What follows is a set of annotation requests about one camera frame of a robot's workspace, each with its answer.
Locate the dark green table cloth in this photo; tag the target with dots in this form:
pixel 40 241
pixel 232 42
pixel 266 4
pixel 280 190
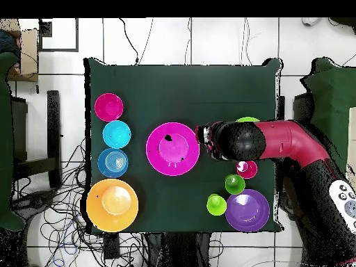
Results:
pixel 180 97
pixel 333 91
pixel 5 139

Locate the red cup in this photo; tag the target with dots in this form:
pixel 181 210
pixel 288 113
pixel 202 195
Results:
pixel 249 171

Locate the cardboard box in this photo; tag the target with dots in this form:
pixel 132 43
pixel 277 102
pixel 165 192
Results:
pixel 29 55

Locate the dark green cup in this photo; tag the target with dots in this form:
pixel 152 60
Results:
pixel 235 184

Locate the purple bowl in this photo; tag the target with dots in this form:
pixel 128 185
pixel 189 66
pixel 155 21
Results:
pixel 247 211

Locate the green bowl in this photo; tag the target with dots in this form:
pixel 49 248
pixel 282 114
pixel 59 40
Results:
pixel 247 120

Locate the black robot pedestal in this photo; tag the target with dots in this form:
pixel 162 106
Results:
pixel 180 250

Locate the black stand frame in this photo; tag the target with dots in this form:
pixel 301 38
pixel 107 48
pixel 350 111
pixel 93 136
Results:
pixel 54 125
pixel 301 108

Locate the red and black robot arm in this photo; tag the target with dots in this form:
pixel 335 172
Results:
pixel 292 141

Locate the turquoise bowl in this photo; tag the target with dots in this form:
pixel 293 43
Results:
pixel 116 134

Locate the dark grey pedestal leg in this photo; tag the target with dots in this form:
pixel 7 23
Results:
pixel 36 201

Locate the red bowl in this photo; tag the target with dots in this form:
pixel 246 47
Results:
pixel 109 107

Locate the light green cup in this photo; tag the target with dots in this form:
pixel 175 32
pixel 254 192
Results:
pixel 216 205

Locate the translucent blue bowl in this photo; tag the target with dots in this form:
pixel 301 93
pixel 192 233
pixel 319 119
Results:
pixel 112 162

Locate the orange bowl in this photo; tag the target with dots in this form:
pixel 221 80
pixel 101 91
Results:
pixel 111 221

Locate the pink bowl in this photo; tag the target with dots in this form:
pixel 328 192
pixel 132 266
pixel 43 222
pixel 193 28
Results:
pixel 167 164

